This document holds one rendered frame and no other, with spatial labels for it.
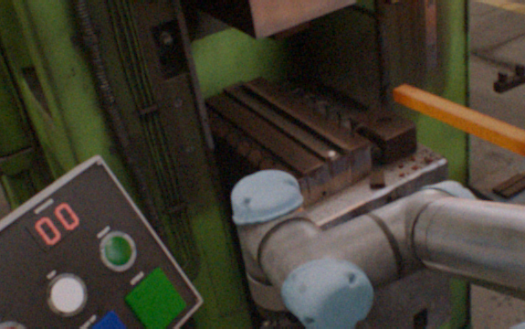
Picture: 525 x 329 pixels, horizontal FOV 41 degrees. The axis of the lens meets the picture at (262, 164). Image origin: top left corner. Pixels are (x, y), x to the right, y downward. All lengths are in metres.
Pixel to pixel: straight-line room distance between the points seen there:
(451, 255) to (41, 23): 0.76
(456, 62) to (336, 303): 1.09
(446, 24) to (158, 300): 0.90
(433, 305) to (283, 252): 0.98
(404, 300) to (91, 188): 0.78
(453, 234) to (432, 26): 0.99
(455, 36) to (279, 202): 0.99
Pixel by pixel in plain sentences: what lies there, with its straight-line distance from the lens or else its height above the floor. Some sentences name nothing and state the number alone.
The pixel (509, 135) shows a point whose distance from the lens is 1.09.
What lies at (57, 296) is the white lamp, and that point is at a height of 1.10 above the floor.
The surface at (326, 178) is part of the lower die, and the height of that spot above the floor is 0.95.
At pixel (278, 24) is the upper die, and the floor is 1.28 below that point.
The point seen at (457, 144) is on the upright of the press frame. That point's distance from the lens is 1.78.
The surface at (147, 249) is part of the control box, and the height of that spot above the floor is 1.06.
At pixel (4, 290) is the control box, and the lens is 0.98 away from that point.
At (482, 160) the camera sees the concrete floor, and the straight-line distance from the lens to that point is 3.11.
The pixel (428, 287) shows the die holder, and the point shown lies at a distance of 1.60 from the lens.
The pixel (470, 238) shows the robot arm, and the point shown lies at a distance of 0.61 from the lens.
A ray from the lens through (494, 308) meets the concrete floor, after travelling 2.43.
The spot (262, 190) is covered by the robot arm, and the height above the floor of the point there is 1.29.
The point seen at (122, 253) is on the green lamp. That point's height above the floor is 1.09.
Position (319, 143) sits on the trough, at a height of 0.99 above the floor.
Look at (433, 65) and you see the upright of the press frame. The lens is 1.62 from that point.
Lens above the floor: 1.70
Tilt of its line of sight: 32 degrees down
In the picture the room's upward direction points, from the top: 11 degrees counter-clockwise
